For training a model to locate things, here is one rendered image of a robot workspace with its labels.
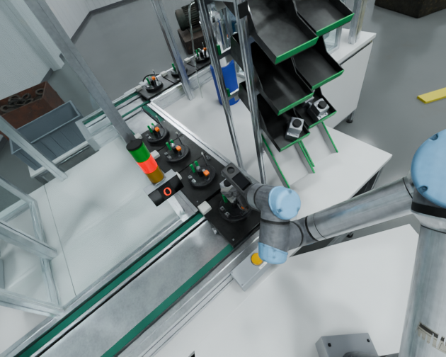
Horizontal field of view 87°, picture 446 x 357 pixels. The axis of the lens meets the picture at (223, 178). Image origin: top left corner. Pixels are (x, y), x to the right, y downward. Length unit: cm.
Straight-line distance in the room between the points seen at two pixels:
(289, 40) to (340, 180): 71
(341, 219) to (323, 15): 57
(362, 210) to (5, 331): 144
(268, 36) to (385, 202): 50
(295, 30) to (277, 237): 55
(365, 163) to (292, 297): 72
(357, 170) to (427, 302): 87
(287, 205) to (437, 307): 29
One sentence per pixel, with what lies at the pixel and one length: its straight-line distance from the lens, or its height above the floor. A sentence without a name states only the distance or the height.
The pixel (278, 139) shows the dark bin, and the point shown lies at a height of 121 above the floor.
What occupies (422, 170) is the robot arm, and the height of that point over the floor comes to 151.
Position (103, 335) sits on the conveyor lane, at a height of 92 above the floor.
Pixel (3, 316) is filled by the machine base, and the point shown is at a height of 86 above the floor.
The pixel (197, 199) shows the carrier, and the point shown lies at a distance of 108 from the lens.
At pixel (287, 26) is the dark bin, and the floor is 155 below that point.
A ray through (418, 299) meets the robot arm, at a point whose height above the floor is 136.
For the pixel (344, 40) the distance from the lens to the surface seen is 240.
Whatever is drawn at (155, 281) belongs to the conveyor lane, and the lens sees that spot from 105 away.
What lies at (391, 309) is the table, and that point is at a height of 86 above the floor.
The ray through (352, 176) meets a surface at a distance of 125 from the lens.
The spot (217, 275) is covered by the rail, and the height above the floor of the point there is 95.
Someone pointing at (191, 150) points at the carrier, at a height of 97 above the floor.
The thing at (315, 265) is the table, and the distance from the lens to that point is 101.
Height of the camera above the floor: 181
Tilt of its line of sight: 49 degrees down
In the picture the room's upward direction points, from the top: 19 degrees counter-clockwise
